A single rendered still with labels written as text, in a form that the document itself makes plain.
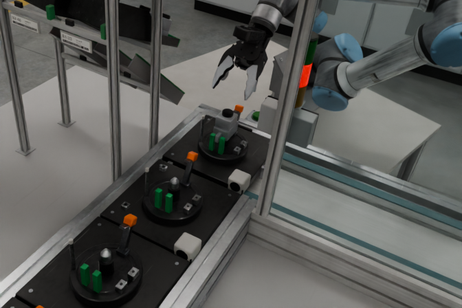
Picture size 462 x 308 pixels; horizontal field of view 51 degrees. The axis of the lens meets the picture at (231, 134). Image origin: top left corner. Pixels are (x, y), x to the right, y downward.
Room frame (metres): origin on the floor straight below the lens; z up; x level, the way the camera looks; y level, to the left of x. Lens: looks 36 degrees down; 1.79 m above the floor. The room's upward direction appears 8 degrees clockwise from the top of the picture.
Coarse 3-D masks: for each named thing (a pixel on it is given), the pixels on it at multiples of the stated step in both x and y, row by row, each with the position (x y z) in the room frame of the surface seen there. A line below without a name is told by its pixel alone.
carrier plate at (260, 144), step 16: (192, 128) 1.13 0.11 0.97; (208, 128) 1.15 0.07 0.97; (240, 128) 1.17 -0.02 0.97; (176, 144) 1.05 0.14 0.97; (192, 144) 1.06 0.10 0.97; (256, 144) 1.10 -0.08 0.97; (176, 160) 0.98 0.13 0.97; (256, 160) 1.03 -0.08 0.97; (208, 176) 0.94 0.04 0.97; (224, 176) 0.95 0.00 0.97
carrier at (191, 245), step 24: (168, 168) 0.94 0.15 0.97; (144, 192) 0.83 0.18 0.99; (168, 192) 0.81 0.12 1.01; (192, 192) 0.85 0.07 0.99; (216, 192) 0.88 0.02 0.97; (120, 216) 0.76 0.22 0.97; (144, 216) 0.77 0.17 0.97; (168, 216) 0.76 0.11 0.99; (192, 216) 0.78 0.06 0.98; (216, 216) 0.80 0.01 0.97; (168, 240) 0.71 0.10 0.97; (192, 240) 0.70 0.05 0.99
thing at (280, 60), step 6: (282, 54) 1.56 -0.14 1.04; (276, 60) 1.52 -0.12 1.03; (282, 60) 1.53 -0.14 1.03; (276, 66) 1.51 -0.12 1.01; (282, 66) 1.52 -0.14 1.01; (276, 72) 1.52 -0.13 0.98; (282, 72) 1.50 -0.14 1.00; (276, 78) 1.51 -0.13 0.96; (282, 78) 1.50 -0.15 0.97; (270, 84) 1.53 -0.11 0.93; (276, 84) 1.51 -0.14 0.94; (270, 90) 1.52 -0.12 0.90; (276, 90) 1.51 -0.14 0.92; (276, 96) 1.51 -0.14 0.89
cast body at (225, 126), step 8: (224, 112) 1.05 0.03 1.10; (232, 112) 1.06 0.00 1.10; (216, 120) 1.04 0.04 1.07; (224, 120) 1.03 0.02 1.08; (232, 120) 1.04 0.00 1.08; (216, 128) 1.03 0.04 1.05; (224, 128) 1.03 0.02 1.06; (232, 128) 1.05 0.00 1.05; (216, 136) 1.01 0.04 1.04; (224, 136) 1.02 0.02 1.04
